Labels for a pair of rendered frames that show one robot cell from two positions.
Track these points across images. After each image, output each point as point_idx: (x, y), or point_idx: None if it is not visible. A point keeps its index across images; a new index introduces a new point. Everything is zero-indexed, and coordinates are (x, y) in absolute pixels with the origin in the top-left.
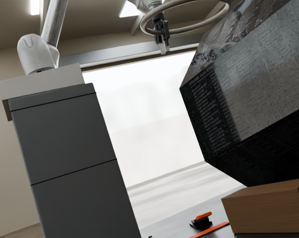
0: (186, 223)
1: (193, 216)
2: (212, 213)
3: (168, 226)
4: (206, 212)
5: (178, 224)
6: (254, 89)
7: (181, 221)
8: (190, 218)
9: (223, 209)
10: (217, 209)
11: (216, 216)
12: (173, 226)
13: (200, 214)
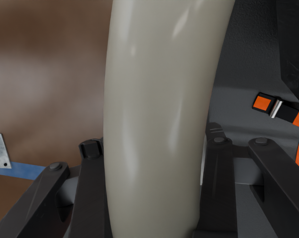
0: (236, 102)
1: (218, 80)
2: (249, 70)
3: (209, 112)
4: (226, 63)
5: (218, 104)
6: None
7: (213, 96)
8: (220, 87)
9: (256, 56)
10: (237, 54)
11: (269, 79)
12: (218, 111)
13: (219, 70)
